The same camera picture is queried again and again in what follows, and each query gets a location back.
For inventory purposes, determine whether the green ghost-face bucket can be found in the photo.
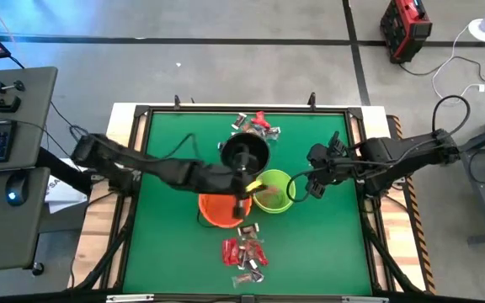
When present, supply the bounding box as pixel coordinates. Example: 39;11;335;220
252;168;297;215

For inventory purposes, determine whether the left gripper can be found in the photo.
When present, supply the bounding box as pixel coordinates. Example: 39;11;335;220
221;151;269;221

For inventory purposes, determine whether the black monitor cable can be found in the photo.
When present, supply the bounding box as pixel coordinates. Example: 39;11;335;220
8;54;96;142

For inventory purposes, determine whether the orange pumpkin bucket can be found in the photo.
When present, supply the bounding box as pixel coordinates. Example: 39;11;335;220
195;191;253;231

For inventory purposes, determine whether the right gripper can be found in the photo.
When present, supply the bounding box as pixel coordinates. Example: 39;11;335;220
305;130;355;199

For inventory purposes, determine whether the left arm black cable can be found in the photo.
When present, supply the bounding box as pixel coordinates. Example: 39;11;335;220
141;132;200;163

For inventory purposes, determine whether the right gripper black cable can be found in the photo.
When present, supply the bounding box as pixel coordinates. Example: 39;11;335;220
286;162;361;203

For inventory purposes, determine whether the red black portable generator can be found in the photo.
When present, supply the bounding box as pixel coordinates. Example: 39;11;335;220
379;0;434;65

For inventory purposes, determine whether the silver metal bracket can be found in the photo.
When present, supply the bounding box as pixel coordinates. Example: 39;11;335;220
106;294;155;303
342;295;390;303

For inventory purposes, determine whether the right arm shoulder cable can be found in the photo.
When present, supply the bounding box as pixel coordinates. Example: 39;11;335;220
431;94;472;140

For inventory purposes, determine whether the white paper sheet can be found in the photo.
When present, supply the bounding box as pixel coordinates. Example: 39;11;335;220
43;173;91;215

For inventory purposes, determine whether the yellow black hazard strip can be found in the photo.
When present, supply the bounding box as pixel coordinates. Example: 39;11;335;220
387;114;437;295

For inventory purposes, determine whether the black plastic bucket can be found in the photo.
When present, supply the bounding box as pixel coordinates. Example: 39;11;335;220
219;131;271;178

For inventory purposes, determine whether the green felt table mat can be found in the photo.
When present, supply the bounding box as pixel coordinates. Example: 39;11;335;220
122;111;373;296

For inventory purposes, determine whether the black aluminium table frame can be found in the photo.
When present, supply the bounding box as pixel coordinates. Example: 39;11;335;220
66;103;428;303

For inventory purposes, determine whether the black floor power cable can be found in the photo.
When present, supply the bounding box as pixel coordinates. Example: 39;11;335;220
397;54;485;85

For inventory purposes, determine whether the red Kit Kat wrapper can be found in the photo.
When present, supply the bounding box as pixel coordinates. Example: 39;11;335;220
250;110;272;130
248;242;270;268
221;237;241;267

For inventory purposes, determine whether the white power cable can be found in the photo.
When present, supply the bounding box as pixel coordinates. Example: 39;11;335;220
430;23;485;105

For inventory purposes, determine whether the black computer mouse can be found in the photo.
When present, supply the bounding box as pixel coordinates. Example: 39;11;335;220
5;172;30;208

